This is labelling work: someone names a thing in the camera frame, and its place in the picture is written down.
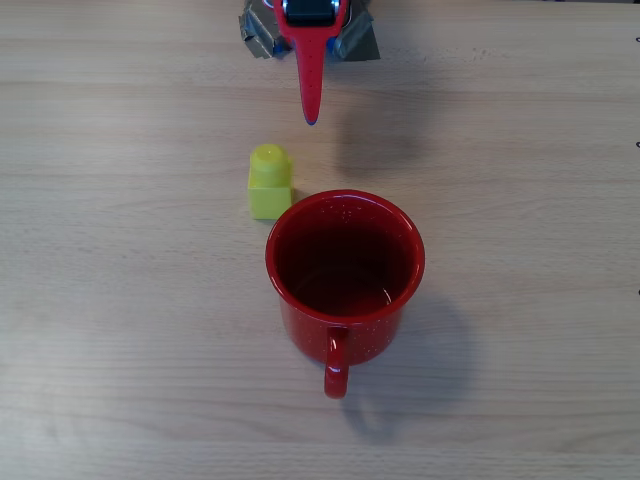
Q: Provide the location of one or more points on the yellow-green toy block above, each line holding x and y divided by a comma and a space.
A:
270, 195

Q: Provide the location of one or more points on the blue gripper, black servo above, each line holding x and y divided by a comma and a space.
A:
309, 47

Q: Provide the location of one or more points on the red enamel mug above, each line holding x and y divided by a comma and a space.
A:
350, 345

